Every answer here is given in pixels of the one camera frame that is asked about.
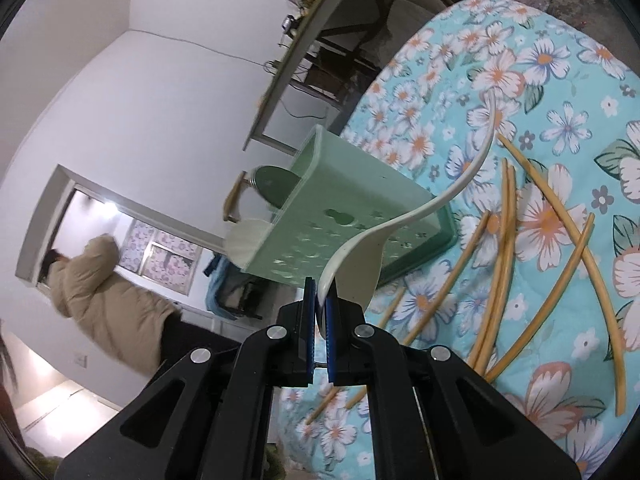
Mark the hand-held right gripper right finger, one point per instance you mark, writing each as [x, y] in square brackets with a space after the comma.
[332, 345]

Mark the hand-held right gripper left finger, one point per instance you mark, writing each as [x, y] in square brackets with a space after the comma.
[310, 332]

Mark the cream soup spoon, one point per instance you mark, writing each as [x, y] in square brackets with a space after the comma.
[352, 265]

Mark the green plastic utensil holder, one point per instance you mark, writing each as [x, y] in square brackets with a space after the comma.
[350, 200]

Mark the pile of wooden chopsticks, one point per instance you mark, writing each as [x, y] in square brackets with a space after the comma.
[502, 260]

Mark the floral patterned window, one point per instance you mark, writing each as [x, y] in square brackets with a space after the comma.
[160, 257]

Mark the grey metal table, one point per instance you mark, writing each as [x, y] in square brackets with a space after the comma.
[287, 75]

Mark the blue floral blanket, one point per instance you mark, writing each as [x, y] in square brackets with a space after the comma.
[550, 110]

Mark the wall outlet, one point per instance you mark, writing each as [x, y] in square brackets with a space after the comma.
[80, 361]

